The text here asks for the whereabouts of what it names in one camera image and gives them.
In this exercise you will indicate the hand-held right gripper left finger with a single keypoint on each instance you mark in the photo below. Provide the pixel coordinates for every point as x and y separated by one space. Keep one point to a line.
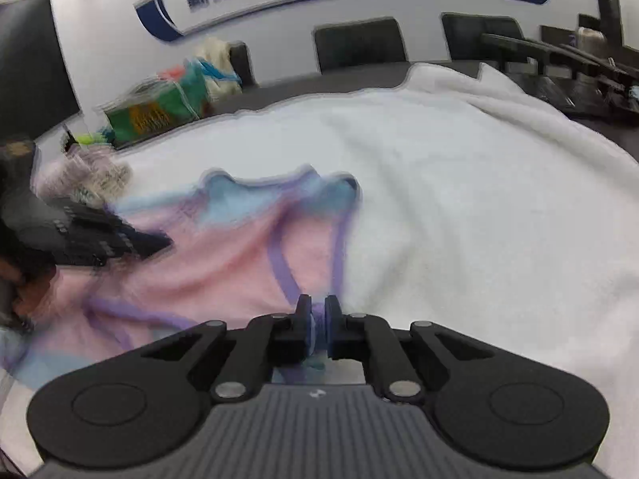
308 320

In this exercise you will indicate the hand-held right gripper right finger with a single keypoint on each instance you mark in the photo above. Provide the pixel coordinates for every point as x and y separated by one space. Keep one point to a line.
329 320

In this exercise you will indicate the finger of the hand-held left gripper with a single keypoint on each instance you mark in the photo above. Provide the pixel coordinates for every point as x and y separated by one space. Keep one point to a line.
100 220
82 252

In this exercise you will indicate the pink garment with purple trim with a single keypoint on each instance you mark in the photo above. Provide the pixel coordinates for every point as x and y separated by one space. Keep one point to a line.
219 269

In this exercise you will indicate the person's left hand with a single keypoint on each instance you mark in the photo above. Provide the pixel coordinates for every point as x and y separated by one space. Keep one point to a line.
32 287

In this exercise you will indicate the small colourful items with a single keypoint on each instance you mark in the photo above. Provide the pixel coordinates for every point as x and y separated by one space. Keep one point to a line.
90 138

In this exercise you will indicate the green printed box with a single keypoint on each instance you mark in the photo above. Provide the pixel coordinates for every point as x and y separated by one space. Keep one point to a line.
150 112

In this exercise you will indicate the white fleece blanket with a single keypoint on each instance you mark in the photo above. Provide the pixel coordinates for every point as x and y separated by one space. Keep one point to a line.
449 219

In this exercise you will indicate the cream cloth bag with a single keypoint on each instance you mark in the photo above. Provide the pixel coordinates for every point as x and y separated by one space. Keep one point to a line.
214 67

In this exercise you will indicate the black equipment on table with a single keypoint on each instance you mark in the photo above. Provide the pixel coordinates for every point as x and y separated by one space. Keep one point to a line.
574 70

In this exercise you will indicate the black wall screen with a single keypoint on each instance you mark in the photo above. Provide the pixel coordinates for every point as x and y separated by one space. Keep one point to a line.
32 65

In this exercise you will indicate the blue wall sign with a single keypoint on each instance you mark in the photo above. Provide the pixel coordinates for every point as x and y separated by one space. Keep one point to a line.
159 15

